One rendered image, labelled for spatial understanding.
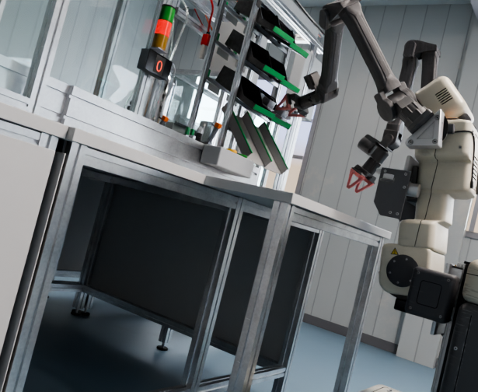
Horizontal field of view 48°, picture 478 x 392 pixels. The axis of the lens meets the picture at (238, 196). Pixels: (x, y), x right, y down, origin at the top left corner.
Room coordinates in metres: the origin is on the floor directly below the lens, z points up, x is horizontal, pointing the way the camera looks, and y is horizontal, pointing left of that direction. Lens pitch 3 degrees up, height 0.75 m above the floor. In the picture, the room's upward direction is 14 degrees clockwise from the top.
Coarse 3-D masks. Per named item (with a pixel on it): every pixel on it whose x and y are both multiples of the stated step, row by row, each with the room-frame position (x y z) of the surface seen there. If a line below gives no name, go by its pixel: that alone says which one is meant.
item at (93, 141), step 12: (72, 132) 1.17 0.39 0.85; (84, 132) 1.19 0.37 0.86; (84, 144) 1.19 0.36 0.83; (96, 144) 1.22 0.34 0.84; (108, 144) 1.25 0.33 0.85; (120, 144) 1.28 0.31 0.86; (120, 156) 1.29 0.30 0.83; (132, 156) 1.32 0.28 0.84; (144, 156) 1.36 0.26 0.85; (156, 168) 1.40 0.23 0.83; (168, 168) 1.44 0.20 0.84; (180, 168) 1.48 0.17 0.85; (132, 180) 3.07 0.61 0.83; (192, 180) 1.54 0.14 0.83
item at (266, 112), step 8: (224, 72) 2.21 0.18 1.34; (232, 72) 2.18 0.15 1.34; (216, 80) 2.24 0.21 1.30; (224, 80) 2.20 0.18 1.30; (232, 80) 2.17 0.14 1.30; (240, 80) 2.14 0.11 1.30; (248, 80) 2.29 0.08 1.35; (240, 88) 2.13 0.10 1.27; (248, 88) 2.28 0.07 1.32; (256, 88) 2.25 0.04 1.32; (240, 96) 2.12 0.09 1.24; (248, 96) 2.27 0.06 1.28; (256, 96) 2.24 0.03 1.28; (248, 104) 2.09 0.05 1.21; (256, 104) 2.23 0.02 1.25; (264, 112) 2.11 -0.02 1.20; (272, 112) 2.17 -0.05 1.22
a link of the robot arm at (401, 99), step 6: (390, 96) 1.69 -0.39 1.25; (396, 96) 1.68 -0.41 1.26; (402, 96) 1.68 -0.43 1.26; (408, 96) 1.67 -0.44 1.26; (396, 102) 1.66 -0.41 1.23; (402, 102) 1.66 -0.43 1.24; (408, 102) 1.66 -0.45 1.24; (396, 108) 1.67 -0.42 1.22; (402, 108) 1.65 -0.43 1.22; (396, 114) 1.69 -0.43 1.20
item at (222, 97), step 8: (176, 72) 3.17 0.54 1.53; (184, 72) 3.14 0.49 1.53; (192, 72) 3.12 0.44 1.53; (200, 72) 3.08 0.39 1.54; (216, 72) 3.01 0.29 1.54; (224, 96) 2.97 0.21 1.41; (224, 104) 2.99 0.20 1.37; (216, 112) 2.98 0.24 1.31; (216, 120) 2.97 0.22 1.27; (216, 136) 2.99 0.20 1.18; (264, 176) 3.52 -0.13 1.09; (264, 184) 3.54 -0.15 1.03
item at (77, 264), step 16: (80, 176) 3.37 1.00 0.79; (80, 192) 3.46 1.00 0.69; (96, 192) 3.57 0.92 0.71; (80, 208) 3.49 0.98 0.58; (96, 208) 3.60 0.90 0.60; (80, 224) 3.52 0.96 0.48; (64, 240) 3.37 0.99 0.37; (80, 240) 3.55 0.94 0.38; (64, 256) 3.46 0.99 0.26; (80, 256) 3.58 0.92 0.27; (64, 272) 3.43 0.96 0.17; (80, 272) 3.55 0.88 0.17
